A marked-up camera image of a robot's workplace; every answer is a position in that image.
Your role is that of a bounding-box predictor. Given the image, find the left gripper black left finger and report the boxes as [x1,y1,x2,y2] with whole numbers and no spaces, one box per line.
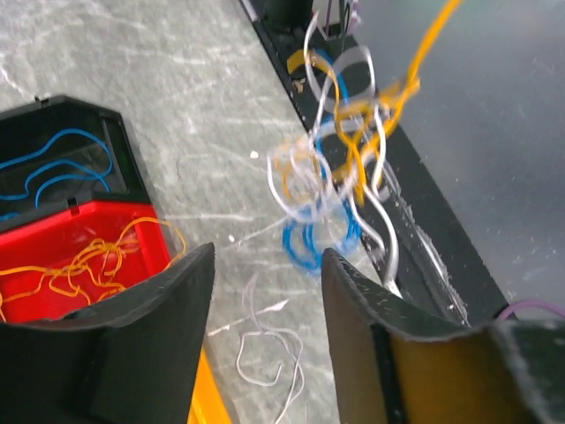
[1,243,215,423]

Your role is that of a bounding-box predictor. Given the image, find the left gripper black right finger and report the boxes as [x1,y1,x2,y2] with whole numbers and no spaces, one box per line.
[321,249,564,423]

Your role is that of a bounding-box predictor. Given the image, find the yellow thin cable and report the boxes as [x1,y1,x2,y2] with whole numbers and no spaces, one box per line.
[0,216,187,322]
[273,0,464,207]

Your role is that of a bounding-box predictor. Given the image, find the blue thin cable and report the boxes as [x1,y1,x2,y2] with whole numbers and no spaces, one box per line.
[281,48,363,275]
[0,127,117,222]

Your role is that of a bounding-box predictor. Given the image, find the yellow plastic bin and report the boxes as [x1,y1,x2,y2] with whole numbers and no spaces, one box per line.
[187,348,232,424]

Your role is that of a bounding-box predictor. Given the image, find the red plastic bin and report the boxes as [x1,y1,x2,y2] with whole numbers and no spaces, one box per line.
[1,201,176,323]

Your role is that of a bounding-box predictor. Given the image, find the black plastic bin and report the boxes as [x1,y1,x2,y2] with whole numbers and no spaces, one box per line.
[1,95,150,228]

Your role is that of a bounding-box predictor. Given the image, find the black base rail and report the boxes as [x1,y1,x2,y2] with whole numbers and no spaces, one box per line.
[242,1,508,326]

